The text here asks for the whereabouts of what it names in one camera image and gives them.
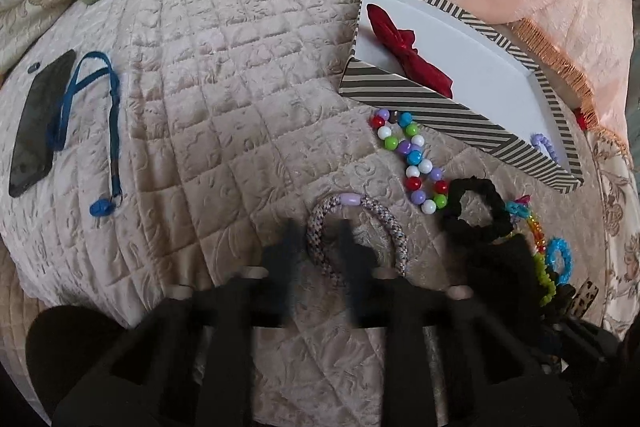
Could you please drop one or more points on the striped cardboard box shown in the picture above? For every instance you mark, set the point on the striped cardboard box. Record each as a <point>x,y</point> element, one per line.
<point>475,72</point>

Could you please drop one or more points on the beige floral fabric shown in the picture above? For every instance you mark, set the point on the beige floral fabric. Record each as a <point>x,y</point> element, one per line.
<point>615,207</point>

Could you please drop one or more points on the black smartphone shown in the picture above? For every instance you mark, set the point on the black smartphone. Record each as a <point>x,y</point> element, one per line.
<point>40,122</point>

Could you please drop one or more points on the small red object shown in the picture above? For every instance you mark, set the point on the small red object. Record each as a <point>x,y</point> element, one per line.
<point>581,119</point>

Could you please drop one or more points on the leopard print bow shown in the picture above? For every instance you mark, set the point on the leopard print bow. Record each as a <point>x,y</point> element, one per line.
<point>586,297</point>

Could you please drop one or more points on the red fabric bow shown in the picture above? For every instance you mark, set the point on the red fabric bow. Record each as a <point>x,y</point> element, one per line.
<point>400,42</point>

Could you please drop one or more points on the black velvet hair clip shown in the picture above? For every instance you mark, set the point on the black velvet hair clip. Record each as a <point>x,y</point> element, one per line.
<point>502,267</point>

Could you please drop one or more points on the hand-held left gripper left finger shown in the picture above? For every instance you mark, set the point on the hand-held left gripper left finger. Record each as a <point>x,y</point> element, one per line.
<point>285,257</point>

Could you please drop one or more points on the black scrunchie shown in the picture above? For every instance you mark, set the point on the black scrunchie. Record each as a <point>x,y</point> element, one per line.
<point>495,199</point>

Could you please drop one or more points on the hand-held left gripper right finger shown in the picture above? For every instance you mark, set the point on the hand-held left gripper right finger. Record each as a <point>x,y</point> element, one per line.
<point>352,257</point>

